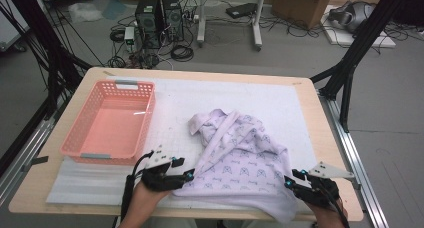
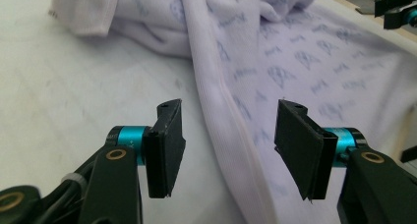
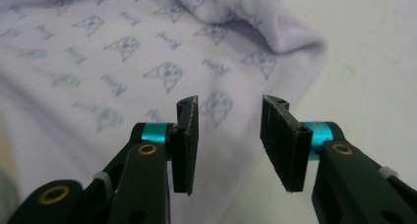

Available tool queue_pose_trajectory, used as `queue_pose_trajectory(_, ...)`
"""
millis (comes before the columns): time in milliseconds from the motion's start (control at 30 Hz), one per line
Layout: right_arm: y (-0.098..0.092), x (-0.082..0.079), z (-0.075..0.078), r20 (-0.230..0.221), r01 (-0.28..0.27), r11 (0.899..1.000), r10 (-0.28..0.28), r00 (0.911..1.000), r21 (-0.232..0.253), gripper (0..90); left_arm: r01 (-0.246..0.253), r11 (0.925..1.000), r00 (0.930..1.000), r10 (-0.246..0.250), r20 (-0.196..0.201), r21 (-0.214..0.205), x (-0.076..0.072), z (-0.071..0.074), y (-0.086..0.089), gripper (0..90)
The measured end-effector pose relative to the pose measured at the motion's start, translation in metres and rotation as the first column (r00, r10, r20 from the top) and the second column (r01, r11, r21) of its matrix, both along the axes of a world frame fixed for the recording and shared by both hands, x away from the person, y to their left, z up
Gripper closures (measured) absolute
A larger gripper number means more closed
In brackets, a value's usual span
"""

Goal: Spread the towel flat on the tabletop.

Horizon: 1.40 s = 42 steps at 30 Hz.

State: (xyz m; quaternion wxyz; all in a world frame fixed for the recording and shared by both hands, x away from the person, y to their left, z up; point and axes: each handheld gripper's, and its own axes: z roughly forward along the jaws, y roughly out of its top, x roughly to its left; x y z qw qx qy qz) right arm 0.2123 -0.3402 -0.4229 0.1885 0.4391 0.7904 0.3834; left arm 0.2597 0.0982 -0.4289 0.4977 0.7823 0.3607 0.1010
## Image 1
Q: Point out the person's right hand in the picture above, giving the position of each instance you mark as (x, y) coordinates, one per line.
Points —
(328, 214)

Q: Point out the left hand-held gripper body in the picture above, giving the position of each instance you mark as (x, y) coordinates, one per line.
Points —
(160, 181)

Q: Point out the large cardboard box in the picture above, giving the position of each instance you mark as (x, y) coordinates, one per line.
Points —
(300, 6)

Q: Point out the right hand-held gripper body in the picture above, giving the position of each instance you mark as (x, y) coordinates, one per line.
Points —
(316, 193)

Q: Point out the white metal stand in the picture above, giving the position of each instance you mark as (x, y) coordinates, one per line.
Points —
(201, 21)

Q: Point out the clear plastic bag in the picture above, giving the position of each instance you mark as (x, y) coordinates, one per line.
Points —
(85, 12)

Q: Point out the grey bag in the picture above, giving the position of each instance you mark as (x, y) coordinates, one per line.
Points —
(353, 16)

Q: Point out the lilac printed towel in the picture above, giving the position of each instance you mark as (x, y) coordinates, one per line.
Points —
(240, 154)

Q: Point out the black computer tower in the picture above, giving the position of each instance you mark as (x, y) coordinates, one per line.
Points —
(148, 21)
(172, 18)

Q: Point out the person's left hand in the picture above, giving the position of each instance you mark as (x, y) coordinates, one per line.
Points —
(146, 199)

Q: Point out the black flat device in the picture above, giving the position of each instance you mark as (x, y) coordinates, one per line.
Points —
(241, 10)

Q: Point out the pink perforated plastic basket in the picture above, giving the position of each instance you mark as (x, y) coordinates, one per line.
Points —
(113, 128)

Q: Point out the white foam board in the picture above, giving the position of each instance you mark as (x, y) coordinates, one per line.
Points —
(343, 38)

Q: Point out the aluminium rail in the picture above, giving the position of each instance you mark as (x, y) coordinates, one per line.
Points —
(26, 154)
(360, 174)

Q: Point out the white foam mat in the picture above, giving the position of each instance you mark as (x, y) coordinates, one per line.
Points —
(233, 98)

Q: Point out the white power box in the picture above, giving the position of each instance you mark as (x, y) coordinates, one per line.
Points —
(129, 36)

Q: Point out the black metal frame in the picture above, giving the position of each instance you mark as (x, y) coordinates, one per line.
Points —
(360, 44)
(50, 48)

